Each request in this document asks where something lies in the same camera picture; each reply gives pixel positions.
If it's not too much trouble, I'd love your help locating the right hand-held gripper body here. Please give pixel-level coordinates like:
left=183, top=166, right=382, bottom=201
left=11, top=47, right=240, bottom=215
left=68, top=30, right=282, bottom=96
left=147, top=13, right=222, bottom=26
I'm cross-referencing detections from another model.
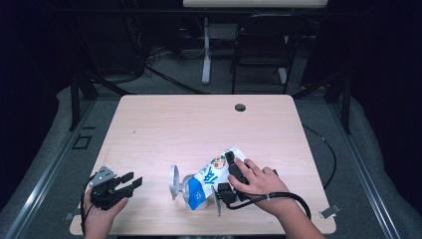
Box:
left=211, top=163, right=250, bottom=217

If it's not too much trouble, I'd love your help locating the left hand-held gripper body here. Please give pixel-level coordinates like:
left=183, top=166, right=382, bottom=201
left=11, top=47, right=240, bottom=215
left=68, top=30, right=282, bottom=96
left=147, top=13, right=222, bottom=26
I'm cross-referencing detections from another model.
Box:
left=89, top=165, right=129, bottom=211

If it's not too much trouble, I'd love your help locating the white and blue printed bag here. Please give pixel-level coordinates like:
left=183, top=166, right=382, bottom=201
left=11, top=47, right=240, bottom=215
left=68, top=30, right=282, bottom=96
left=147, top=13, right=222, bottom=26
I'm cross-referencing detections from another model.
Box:
left=187, top=145, right=248, bottom=211

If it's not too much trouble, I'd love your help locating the person's left hand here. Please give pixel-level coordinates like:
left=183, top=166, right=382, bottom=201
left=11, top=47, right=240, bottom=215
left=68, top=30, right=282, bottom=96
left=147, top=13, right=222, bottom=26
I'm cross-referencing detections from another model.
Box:
left=82, top=194, right=129, bottom=234

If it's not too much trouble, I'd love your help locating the person's right hand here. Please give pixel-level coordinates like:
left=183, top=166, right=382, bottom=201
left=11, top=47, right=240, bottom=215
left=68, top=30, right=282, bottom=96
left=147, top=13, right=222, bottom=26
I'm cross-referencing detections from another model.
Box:
left=227, top=157, right=301, bottom=219

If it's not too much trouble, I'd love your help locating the black metal stand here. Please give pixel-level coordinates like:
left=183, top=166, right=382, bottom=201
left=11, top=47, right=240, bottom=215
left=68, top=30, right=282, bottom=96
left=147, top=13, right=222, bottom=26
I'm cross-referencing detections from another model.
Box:
left=292, top=69, right=353, bottom=135
left=69, top=68, right=134, bottom=131

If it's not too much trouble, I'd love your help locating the white desk with legs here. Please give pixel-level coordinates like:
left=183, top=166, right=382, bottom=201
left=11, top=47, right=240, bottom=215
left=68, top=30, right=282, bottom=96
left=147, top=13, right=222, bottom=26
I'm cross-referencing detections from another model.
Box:
left=182, top=0, right=329, bottom=86

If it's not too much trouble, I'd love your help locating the black chair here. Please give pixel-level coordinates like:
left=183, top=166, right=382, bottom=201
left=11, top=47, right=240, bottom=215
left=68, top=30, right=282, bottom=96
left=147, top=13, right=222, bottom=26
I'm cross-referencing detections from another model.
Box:
left=230, top=13, right=308, bottom=95

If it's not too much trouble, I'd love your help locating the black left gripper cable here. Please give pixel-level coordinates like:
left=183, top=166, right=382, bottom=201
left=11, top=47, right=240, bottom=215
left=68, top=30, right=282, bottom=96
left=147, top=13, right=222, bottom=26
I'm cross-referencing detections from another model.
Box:
left=80, top=174, right=98, bottom=235

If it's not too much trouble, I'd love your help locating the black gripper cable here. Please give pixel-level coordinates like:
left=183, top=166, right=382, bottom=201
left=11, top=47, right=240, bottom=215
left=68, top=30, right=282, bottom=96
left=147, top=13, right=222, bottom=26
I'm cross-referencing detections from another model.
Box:
left=80, top=174, right=98, bottom=235
left=226, top=191, right=313, bottom=221

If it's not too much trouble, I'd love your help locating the black floor socket frame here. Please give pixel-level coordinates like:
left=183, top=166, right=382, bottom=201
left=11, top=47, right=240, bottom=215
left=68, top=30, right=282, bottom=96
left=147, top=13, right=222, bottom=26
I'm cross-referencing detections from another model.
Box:
left=72, top=133, right=94, bottom=150

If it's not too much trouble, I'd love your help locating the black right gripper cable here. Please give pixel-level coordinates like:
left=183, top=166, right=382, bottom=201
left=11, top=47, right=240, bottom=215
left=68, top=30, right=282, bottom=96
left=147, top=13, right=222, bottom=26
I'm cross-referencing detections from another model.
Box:
left=226, top=191, right=313, bottom=221

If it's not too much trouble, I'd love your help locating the aluminium floor rail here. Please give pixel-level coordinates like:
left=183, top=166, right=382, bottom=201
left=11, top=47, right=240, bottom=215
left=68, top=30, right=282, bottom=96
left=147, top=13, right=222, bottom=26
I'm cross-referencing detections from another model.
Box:
left=4, top=99, right=98, bottom=239
left=326, top=99, right=401, bottom=239

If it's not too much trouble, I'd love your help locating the thin black floor cable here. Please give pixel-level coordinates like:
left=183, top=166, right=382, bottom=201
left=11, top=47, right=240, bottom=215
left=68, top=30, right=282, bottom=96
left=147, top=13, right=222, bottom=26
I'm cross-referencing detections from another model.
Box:
left=302, top=124, right=337, bottom=191

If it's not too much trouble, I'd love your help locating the small metal bracket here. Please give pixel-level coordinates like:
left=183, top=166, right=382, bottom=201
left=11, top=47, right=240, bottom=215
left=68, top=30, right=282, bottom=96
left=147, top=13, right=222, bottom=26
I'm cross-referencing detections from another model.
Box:
left=318, top=203, right=341, bottom=220

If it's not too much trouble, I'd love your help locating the bundle of floor cables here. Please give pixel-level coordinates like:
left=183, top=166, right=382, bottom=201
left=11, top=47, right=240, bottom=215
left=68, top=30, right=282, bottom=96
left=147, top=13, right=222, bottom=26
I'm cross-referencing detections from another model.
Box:
left=123, top=19, right=208, bottom=96

